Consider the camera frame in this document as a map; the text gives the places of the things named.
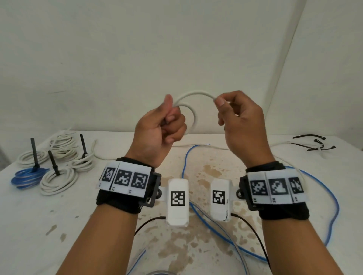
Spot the black cable tie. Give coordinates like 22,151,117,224
30,138,39,172
47,150,61,176
80,133,88,160

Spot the black wristband with markers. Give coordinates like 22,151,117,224
239,161,310,221
96,157,162,215

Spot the bundle of black cable ties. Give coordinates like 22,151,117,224
286,134,337,152

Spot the blue cable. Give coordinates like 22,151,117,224
11,167,50,190
181,144,340,263

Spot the thick white cable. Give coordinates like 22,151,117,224
170,90,225,135
39,167,79,196
16,149,49,165
54,149,79,162
68,158,96,173
50,131,79,151

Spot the black right camera wire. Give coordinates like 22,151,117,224
232,214,271,270

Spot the black right wristband with markers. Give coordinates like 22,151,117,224
239,161,310,221

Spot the person's right hand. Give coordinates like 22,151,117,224
213,90,276,168

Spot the black camera wire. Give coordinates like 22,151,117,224
232,214,271,270
133,216,166,236

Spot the person's left forearm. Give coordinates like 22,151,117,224
56,205,140,275

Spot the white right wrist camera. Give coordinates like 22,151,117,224
210,178,244,222

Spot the person's left hand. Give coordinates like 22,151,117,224
124,94,188,168

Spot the black left wristband with markers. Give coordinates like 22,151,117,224
96,157,162,215

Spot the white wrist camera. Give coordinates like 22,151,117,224
156,178,190,227
210,178,244,222

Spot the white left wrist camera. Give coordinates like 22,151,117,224
156,178,190,227

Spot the grey metal shelf rack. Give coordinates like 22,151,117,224
0,144,8,170

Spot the black left camera wire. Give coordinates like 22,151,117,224
133,216,166,236

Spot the tangle of white cables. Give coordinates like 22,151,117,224
90,139,327,187

